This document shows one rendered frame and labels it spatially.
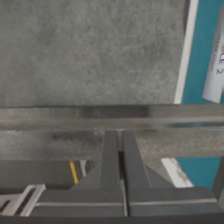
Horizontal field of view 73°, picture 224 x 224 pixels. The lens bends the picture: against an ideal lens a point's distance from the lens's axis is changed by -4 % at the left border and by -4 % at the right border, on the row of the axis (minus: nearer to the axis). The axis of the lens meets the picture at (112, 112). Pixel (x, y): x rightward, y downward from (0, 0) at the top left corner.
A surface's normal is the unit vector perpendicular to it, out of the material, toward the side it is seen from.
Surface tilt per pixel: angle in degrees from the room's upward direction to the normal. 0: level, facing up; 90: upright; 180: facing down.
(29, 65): 0
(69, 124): 75
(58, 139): 0
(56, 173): 0
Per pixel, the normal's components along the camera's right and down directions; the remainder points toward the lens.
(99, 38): 0.00, 0.26
